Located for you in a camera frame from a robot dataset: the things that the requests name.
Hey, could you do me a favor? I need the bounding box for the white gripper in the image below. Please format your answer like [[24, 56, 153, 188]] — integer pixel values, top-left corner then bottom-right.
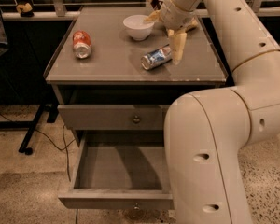
[[144, 0, 193, 64]]

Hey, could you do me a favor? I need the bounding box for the blue silver redbull can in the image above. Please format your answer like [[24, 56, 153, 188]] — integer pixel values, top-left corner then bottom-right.
[[141, 45, 172, 71]]

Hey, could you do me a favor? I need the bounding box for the closed grey top drawer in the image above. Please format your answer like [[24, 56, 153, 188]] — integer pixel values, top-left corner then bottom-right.
[[58, 105, 169, 131]]

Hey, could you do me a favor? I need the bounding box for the orange soda can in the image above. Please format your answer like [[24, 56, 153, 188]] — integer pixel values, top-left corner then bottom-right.
[[73, 31, 91, 59]]

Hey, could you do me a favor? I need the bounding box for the black floor cable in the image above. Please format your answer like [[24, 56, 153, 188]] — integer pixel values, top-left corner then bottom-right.
[[0, 105, 79, 224]]

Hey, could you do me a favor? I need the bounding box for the open grey middle drawer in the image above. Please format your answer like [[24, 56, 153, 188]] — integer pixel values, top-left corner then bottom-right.
[[58, 131, 174, 210]]

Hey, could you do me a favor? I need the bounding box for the white ceramic bowl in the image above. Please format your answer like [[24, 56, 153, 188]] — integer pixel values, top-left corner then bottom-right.
[[123, 15, 154, 41]]

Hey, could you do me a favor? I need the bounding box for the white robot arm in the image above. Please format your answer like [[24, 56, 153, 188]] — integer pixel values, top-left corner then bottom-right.
[[150, 0, 280, 224]]

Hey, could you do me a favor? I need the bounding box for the small yellow black object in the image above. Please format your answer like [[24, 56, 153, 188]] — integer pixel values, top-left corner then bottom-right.
[[16, 2, 34, 17]]

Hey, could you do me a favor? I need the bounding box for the black desk leg frame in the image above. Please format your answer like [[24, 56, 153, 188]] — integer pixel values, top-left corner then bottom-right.
[[0, 104, 58, 155]]

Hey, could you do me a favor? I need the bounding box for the grey drawer cabinet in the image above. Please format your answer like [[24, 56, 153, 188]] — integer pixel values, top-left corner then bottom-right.
[[43, 6, 229, 211]]

